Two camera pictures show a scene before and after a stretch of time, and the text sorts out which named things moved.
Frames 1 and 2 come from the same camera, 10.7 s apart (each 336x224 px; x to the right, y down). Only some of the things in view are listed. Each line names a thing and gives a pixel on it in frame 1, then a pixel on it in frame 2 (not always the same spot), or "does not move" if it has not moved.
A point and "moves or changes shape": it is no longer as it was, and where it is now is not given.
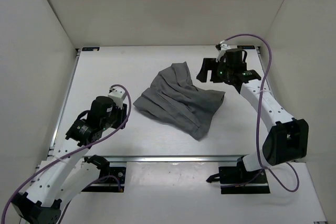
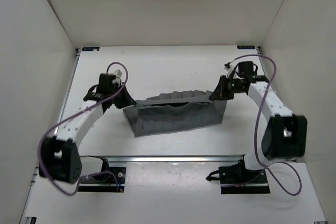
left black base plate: (114, 182) does not move
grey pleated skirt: (172, 97) moves or changes shape
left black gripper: (124, 111) → (128, 99)
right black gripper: (208, 64) → (220, 93)
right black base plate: (236, 180) does not move
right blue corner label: (246, 47) does not move
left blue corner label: (96, 49) does not move
